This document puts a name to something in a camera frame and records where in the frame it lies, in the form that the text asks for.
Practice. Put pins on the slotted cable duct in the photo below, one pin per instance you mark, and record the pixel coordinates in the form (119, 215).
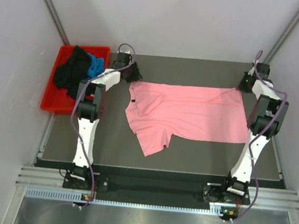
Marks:
(78, 197)

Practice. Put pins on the blue t shirt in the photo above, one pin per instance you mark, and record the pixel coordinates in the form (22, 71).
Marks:
(96, 67)

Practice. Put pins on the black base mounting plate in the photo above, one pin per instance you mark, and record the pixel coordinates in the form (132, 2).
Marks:
(157, 187)

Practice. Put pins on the corner aluminium post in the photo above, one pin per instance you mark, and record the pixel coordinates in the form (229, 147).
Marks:
(57, 22)
(290, 27)

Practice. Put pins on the left corner aluminium post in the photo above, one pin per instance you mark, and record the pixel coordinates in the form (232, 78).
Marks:
(57, 22)

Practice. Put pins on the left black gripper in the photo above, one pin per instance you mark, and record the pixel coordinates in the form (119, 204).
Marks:
(136, 76)

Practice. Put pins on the pink t shirt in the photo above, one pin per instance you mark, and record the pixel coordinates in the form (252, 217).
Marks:
(156, 112)

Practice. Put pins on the aluminium frame rail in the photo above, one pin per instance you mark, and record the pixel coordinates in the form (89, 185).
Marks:
(267, 198)

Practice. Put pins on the black t shirt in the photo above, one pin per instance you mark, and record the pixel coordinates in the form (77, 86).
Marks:
(70, 74)

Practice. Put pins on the red plastic bin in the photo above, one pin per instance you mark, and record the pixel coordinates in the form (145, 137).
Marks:
(56, 100)

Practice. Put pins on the magenta t shirt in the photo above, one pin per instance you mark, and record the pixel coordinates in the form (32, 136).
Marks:
(71, 94)

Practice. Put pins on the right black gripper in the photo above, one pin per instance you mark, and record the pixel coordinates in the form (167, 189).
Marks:
(240, 85)

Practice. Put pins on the right corner aluminium post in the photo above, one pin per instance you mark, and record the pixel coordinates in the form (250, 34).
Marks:
(290, 27)

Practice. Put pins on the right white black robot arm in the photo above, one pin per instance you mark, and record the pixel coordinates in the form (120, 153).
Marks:
(264, 122)

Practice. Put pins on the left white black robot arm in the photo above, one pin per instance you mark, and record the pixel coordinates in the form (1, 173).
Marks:
(85, 114)

